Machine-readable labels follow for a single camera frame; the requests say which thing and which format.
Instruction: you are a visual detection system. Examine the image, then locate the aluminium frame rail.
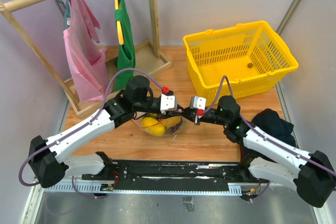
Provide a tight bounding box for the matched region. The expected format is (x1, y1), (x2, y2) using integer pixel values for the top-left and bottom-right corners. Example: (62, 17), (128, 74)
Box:
(21, 177), (333, 223)

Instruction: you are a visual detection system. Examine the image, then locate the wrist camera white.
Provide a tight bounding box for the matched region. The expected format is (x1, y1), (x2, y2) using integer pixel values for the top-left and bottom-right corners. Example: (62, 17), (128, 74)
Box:
(160, 86), (177, 114)
(190, 95), (206, 116)

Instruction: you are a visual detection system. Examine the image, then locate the dark navy cloth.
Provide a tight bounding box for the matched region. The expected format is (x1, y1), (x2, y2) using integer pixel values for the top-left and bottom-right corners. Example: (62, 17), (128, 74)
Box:
(249, 109), (296, 147)

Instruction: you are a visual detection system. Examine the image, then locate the dark red grapes bunch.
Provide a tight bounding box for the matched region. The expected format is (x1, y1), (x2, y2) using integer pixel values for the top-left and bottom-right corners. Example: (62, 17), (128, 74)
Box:
(167, 119), (184, 135)

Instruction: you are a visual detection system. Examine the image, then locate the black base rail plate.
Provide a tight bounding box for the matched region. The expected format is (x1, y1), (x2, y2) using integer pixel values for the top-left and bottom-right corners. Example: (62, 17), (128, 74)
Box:
(81, 159), (259, 194)

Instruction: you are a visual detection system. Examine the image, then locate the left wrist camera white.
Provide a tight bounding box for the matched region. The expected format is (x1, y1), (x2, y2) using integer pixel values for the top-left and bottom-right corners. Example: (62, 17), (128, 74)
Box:
(160, 86), (177, 114)

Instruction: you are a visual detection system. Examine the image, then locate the clear zip top bag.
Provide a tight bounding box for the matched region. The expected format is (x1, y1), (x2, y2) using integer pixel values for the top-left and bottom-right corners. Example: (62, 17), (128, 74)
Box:
(132, 113), (187, 137)

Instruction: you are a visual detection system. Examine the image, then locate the green shirt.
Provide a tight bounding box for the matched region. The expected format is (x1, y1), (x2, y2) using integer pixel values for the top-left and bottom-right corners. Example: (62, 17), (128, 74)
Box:
(113, 0), (136, 91)

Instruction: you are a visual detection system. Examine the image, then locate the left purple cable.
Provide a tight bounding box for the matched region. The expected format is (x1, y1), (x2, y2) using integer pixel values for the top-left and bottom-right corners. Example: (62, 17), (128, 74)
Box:
(17, 68), (166, 200)

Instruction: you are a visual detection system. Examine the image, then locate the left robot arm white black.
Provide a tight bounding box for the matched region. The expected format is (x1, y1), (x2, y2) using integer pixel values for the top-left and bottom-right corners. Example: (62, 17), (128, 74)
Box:
(27, 76), (183, 188)

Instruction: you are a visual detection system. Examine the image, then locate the pink shirt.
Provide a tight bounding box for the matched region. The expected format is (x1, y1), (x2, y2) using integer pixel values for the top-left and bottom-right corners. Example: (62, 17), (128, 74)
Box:
(64, 0), (109, 103)

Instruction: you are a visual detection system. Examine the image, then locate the wooden clothes rack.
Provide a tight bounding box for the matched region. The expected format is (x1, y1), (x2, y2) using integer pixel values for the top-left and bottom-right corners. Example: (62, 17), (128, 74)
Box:
(1, 0), (172, 119)

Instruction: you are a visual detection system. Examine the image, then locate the yellow mango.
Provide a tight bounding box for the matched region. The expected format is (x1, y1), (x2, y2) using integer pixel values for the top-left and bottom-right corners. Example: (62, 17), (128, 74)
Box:
(141, 117), (166, 136)

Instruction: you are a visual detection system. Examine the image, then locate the teal hanger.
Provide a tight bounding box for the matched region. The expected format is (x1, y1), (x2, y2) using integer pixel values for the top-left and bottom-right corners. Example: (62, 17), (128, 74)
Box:
(56, 0), (71, 30)

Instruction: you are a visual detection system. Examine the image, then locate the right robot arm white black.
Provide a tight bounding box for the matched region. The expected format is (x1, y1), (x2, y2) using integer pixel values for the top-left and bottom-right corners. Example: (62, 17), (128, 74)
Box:
(182, 95), (335, 208)

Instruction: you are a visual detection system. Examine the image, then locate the yellow hanger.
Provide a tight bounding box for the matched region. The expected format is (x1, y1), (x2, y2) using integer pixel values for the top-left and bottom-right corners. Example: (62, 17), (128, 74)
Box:
(114, 0), (124, 45)

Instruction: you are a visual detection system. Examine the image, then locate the yellow plastic basket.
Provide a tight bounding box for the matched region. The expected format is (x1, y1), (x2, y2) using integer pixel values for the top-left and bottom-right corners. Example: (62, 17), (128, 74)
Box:
(183, 20), (299, 105)

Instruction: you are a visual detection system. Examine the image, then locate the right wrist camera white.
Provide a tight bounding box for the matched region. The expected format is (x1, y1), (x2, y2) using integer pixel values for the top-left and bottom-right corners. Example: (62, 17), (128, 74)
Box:
(190, 95), (206, 116)

